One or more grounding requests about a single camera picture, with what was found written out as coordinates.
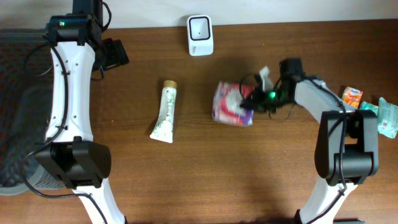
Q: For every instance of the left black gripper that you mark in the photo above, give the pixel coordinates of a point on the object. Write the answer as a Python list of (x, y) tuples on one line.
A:
[(117, 53)]

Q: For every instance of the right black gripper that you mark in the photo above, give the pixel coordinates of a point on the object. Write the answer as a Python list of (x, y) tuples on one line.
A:
[(257, 102)]

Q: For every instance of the red purple tissue pack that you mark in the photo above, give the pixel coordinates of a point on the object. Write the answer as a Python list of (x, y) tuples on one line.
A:
[(226, 104)]

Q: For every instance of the orange small tissue pack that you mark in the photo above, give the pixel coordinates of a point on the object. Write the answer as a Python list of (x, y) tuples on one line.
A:
[(352, 96)]

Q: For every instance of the teal small tissue pack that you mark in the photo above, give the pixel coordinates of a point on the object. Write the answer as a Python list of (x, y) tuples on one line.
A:
[(369, 106)]

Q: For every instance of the white bamboo print tube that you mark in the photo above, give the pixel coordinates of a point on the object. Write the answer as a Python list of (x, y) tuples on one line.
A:
[(164, 127)]

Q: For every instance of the mint green wipes pack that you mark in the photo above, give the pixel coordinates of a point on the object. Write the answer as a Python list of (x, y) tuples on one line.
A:
[(387, 118)]

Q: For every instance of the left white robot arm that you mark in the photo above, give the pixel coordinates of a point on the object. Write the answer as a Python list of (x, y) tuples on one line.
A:
[(69, 153)]

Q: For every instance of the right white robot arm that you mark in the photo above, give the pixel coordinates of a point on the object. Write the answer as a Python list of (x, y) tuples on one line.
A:
[(346, 152)]

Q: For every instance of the white barcode scanner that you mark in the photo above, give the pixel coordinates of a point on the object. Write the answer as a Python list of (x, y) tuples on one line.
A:
[(200, 35)]

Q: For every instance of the grey plastic mesh basket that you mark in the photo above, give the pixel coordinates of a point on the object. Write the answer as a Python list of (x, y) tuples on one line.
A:
[(26, 103)]

